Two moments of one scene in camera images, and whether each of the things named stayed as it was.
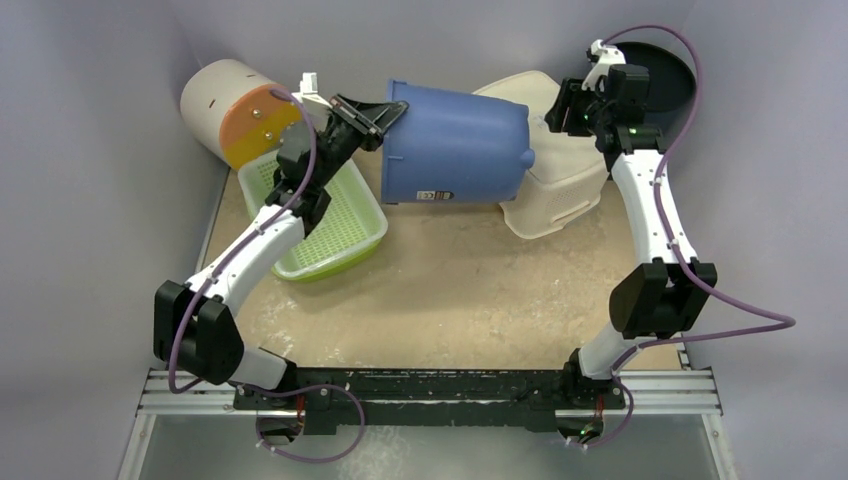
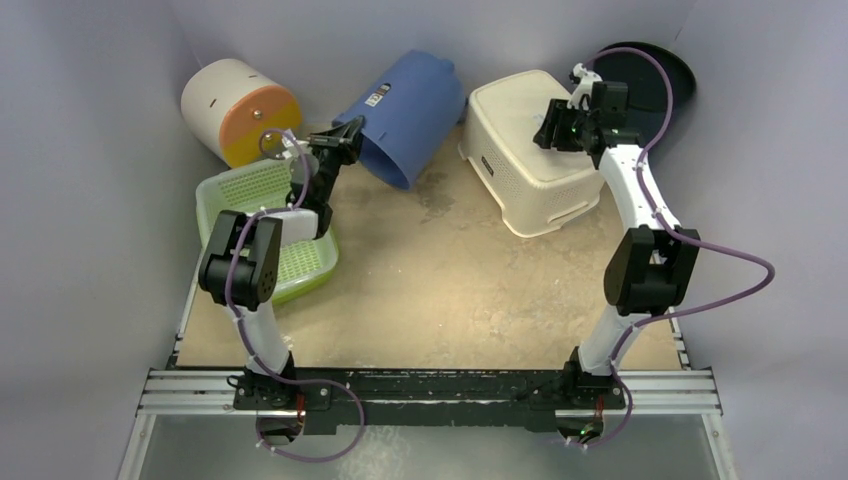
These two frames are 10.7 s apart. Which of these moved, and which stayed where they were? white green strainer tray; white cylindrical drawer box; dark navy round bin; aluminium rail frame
Moved: white green strainer tray
Stayed: white cylindrical drawer box; aluminium rail frame; dark navy round bin
